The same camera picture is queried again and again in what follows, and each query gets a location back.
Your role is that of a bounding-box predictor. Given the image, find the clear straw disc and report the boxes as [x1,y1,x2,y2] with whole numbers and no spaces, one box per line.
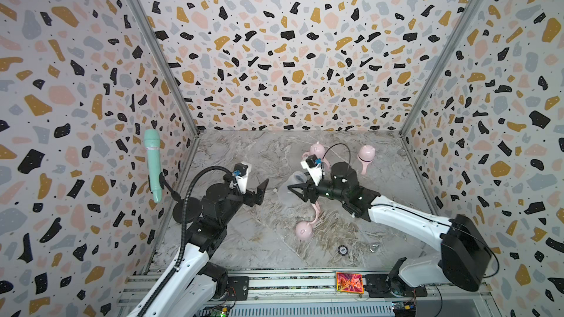
[273,186,297,217]

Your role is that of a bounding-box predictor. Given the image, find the pink bottle cap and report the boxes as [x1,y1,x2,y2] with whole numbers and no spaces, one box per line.
[358,145,376,163]
[308,142,325,159]
[295,221,314,242]

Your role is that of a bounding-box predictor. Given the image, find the clear baby bottle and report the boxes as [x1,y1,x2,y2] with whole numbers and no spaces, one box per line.
[359,159,372,175]
[322,159,331,173]
[286,171,308,193]

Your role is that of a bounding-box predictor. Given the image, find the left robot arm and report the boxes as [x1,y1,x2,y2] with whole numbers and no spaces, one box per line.
[129,180,269,316]

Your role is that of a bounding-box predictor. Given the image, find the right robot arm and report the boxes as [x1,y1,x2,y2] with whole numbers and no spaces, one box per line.
[287,159,496,297]

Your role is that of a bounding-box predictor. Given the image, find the black microphone stand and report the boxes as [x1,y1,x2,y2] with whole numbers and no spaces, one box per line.
[149,173,202,224]

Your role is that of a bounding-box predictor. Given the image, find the small black round cap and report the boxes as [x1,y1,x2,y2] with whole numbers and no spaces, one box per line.
[338,245,348,256]

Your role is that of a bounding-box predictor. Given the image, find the orange pink card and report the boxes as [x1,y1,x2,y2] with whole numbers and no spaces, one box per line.
[336,272,364,294]

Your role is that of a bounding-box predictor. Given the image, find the mint green microphone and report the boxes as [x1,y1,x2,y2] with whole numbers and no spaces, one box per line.
[144,129,163,203]

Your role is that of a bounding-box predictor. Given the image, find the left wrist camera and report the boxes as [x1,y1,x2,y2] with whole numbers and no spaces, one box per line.
[232,162,252,195]

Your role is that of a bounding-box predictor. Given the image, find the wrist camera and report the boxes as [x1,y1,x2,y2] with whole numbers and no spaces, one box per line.
[301,154,325,186]
[232,162,252,195]

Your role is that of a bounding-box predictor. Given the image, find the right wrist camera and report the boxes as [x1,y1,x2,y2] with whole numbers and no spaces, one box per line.
[301,154,325,186]

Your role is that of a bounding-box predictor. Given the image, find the black corrugated cable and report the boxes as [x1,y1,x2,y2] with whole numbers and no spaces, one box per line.
[136,165,236,317]

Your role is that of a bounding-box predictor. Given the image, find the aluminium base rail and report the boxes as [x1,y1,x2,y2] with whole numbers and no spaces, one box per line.
[116,268,503,317]

